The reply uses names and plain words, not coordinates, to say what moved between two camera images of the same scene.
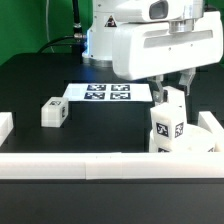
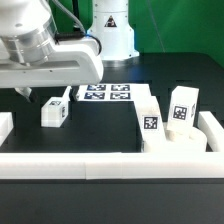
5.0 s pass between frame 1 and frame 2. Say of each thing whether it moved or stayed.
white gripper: moved
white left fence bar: stayed
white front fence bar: stayed
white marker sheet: stayed
